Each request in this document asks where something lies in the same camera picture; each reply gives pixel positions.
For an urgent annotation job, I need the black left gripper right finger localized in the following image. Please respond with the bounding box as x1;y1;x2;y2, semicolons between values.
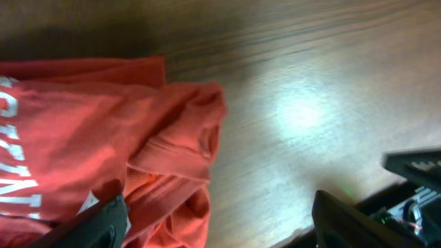
312;190;424;248

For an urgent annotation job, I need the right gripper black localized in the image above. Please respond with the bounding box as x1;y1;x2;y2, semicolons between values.
356;149;440;245

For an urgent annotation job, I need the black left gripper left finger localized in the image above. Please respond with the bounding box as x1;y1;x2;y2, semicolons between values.
25;194;128;248

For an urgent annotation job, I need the orange red printed t-shirt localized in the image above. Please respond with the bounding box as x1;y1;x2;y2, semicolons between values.
1;57;227;247

